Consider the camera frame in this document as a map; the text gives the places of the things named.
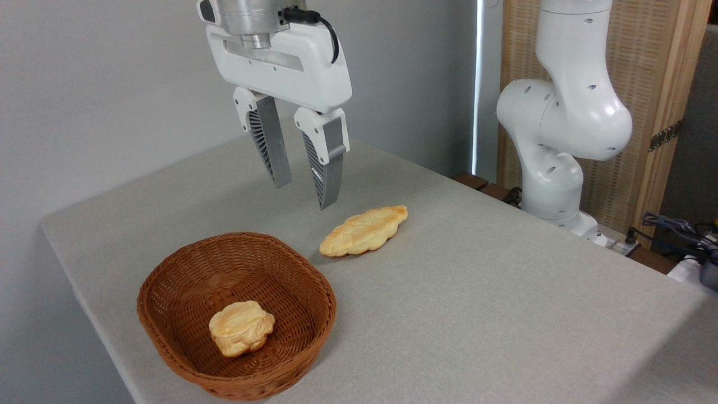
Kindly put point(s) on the white box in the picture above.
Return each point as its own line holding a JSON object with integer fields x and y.
{"x": 684, "y": 272}

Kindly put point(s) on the black plug at robot base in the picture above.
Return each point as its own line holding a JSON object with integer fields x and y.
{"x": 632, "y": 235}

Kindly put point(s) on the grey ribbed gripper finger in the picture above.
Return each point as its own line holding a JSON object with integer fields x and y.
{"x": 272, "y": 146}
{"x": 328, "y": 163}

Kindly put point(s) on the long braided bread loaf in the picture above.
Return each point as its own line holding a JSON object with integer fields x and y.
{"x": 364, "y": 230}

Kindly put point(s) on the dark grey partition panel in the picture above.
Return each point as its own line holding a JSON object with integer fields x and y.
{"x": 695, "y": 140}

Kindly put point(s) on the brown wicker basket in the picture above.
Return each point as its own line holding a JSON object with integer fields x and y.
{"x": 185, "y": 292}

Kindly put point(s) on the black metal screen hinge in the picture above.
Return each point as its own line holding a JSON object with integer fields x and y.
{"x": 666, "y": 136}

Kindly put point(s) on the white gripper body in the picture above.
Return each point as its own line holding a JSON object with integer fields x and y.
{"x": 303, "y": 78}

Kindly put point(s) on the round golden bread roll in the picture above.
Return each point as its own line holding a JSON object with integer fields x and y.
{"x": 241, "y": 328}

